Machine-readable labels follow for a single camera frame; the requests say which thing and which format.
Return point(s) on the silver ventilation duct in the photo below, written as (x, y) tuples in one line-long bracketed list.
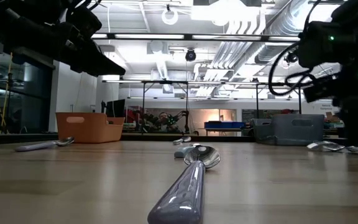
[(287, 28)]

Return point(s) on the black computer monitor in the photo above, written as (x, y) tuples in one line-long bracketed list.
[(115, 108)]

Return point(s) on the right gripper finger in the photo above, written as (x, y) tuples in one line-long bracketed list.
[(357, 124), (341, 121)]

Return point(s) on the person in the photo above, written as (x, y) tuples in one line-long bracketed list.
[(164, 118)]

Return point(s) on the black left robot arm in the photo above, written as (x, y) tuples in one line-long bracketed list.
[(8, 18)]

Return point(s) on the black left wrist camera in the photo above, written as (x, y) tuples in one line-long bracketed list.
[(85, 21)]

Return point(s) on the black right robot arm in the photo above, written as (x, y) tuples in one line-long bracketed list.
[(322, 46)]

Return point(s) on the black overhead camera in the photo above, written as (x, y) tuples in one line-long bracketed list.
[(190, 55)]

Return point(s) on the round ceiling lamp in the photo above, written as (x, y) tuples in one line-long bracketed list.
[(170, 23)]

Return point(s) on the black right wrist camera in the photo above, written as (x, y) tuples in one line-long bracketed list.
[(319, 90)]

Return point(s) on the green and black robot arm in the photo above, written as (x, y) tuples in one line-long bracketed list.
[(179, 115)]

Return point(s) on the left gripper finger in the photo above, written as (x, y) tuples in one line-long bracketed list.
[(99, 49), (101, 67)]

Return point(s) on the red machine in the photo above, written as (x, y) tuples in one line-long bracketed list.
[(132, 115)]

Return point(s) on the black ceiling-hung camera rig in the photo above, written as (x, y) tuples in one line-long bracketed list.
[(291, 58)]

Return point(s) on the blue plastic crate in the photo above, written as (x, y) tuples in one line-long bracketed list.
[(225, 125)]

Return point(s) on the grey plastic bin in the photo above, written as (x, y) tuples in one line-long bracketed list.
[(291, 133)]

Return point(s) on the brown cardboard box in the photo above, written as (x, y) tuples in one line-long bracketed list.
[(332, 117)]

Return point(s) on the white wall sign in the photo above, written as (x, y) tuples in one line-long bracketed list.
[(326, 106)]

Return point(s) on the orange plastic bin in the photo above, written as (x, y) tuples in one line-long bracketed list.
[(85, 130)]

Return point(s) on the black metal workstation frame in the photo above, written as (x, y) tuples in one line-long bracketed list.
[(166, 82), (278, 84)]

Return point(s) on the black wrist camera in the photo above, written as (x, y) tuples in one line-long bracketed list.
[(85, 21), (319, 90)]

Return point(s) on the black tripod stand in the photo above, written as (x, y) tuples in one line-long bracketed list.
[(9, 102)]

